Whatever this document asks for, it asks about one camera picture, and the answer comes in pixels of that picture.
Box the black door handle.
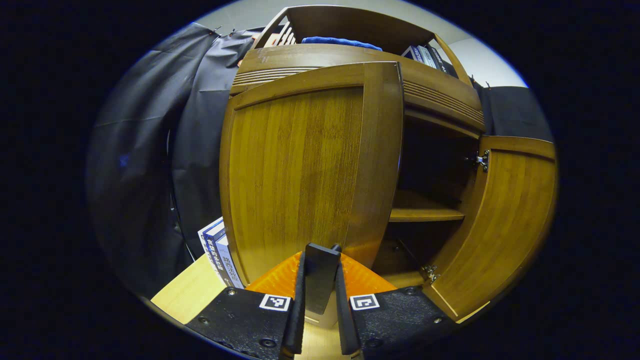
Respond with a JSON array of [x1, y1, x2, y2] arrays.
[[304, 242, 343, 316]]

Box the wooden double-door shoe cabinet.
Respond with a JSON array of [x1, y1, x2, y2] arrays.
[[219, 5, 558, 331]]

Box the wooden inner cabinet shelf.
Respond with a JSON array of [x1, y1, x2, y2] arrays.
[[389, 190, 466, 223]]

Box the blue towel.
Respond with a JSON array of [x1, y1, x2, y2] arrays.
[[301, 36, 383, 52]]

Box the black book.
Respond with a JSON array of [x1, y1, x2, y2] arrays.
[[425, 44, 458, 77]]

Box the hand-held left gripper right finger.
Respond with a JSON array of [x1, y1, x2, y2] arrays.
[[334, 252, 458, 360]]

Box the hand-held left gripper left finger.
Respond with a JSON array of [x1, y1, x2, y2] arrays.
[[185, 251, 307, 360]]

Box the black backdrop cloth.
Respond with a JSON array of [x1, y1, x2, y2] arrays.
[[86, 22, 553, 301]]

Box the wooden shoe cabinet door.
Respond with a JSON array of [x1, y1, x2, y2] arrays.
[[422, 135, 558, 323], [219, 61, 405, 330]]

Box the wooden ribbed cabinet drawer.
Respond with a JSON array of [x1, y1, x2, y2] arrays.
[[230, 44, 486, 133]]

